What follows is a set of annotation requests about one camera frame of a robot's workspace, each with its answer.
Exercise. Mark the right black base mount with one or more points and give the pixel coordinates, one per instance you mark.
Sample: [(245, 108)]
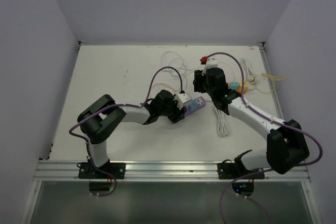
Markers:
[(228, 169)]

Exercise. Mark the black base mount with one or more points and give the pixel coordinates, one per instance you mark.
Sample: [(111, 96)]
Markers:
[(228, 169), (86, 170)]

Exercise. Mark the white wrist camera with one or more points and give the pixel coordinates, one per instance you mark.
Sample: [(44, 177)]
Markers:
[(208, 62), (182, 99)]

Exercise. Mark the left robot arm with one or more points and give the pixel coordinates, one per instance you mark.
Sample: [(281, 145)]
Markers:
[(99, 120)]

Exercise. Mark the teal usb charger plug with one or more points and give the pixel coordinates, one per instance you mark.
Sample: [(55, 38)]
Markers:
[(234, 85)]

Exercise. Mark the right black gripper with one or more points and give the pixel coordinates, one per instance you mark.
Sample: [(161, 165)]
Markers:
[(199, 78)]

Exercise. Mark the aluminium front rail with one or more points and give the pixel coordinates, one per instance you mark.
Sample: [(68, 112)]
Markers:
[(135, 171)]

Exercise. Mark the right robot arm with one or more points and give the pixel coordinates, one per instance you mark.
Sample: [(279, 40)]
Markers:
[(286, 146)]

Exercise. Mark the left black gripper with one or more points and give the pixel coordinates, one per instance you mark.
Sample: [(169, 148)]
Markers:
[(178, 115)]

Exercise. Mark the orange power strip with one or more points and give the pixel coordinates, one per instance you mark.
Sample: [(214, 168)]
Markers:
[(242, 87)]

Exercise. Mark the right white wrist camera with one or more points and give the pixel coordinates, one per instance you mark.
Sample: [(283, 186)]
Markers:
[(208, 62)]

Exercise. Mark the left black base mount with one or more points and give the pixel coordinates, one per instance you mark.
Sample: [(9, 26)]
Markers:
[(86, 170)]

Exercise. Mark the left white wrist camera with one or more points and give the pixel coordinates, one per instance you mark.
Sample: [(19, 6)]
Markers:
[(182, 99)]

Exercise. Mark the blue usb charger plug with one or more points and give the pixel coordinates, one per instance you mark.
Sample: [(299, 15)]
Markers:
[(192, 106)]

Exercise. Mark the purple power strip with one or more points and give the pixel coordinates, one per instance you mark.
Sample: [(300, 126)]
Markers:
[(201, 104)]

